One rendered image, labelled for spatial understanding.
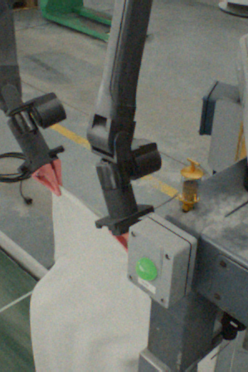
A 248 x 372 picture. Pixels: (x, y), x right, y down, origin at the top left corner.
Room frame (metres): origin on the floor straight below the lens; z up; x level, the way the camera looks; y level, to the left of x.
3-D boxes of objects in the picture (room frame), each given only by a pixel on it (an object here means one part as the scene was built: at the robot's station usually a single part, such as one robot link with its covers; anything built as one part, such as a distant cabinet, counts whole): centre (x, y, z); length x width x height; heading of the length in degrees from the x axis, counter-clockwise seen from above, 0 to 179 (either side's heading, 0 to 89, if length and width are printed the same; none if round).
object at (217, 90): (1.03, -0.20, 1.25); 0.10 x 0.08 x 0.12; 160
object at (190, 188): (0.57, -0.09, 1.37); 0.03 x 0.02 x 0.03; 45
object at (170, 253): (0.52, -0.05, 1.28); 0.08 x 0.05 x 0.09; 45
